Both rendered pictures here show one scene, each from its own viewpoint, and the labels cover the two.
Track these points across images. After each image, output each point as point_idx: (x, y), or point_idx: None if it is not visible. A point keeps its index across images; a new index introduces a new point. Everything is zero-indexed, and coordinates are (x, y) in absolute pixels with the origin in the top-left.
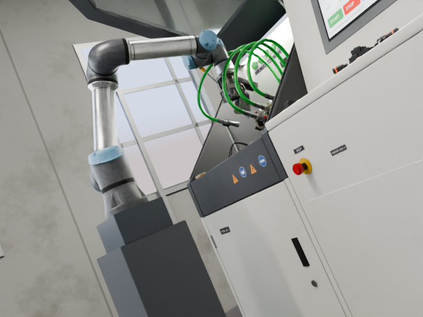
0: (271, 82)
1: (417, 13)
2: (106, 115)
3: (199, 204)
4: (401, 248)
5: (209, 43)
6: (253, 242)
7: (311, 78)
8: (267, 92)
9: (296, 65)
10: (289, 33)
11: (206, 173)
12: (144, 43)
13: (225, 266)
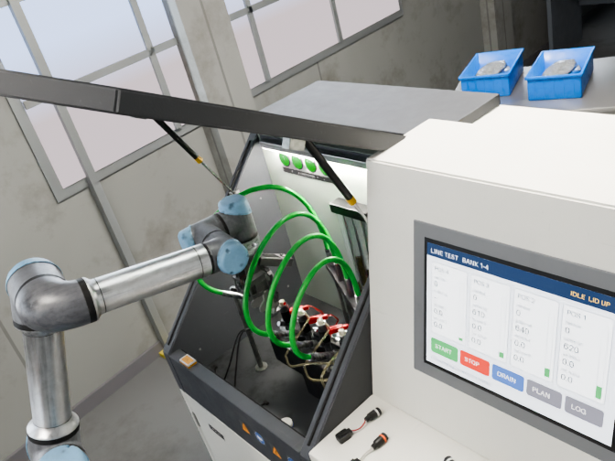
0: (307, 198)
1: None
2: (51, 379)
3: (180, 380)
4: None
5: (234, 271)
6: None
7: (383, 367)
8: (297, 203)
9: (364, 337)
10: (355, 176)
11: (199, 380)
12: (124, 293)
13: (208, 444)
